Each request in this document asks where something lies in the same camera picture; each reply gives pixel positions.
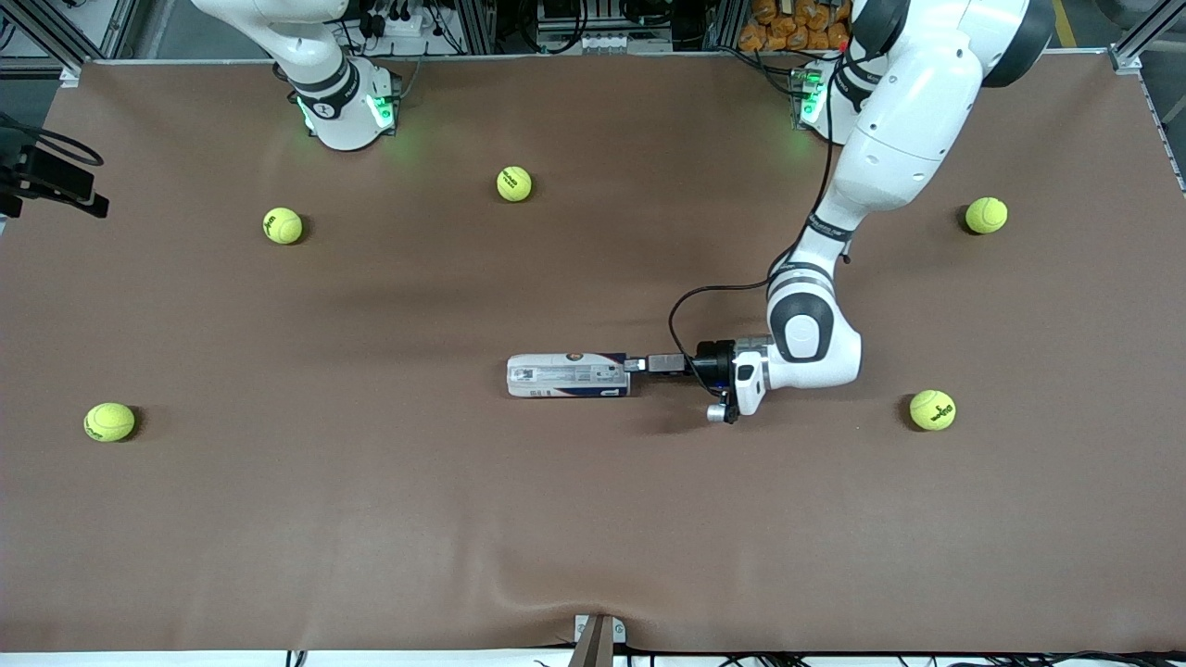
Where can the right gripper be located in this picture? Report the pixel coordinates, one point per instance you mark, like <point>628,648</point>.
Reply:
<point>7,175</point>

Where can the bag of orange items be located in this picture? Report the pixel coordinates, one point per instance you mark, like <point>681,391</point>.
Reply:
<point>788,28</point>

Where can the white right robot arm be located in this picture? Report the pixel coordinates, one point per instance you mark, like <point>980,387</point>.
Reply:
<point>343,111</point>

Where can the aluminium frame profile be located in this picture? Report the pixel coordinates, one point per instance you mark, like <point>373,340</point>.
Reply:
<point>1135,46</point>
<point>51,32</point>

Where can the brown table cover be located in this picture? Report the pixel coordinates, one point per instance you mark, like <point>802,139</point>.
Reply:
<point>593,519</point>

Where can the aluminium frame post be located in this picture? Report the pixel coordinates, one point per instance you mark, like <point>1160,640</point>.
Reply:
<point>477,23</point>
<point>723,23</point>

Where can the white terminal block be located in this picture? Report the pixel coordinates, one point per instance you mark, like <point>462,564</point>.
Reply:
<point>602,43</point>

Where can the white and blue tennis can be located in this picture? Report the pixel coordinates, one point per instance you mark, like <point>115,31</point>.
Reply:
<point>565,375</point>

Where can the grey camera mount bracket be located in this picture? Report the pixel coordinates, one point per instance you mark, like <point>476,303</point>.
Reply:
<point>593,644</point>

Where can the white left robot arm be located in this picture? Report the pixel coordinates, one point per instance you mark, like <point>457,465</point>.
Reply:
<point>908,120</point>

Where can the yellow-green tennis ball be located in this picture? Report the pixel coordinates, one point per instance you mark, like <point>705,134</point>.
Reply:
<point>932,409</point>
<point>283,225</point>
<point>514,183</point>
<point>109,421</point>
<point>986,215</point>

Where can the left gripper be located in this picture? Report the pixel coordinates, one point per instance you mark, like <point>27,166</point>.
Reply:
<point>712,362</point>

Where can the white power strip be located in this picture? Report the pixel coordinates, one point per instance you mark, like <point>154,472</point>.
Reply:
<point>408,23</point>

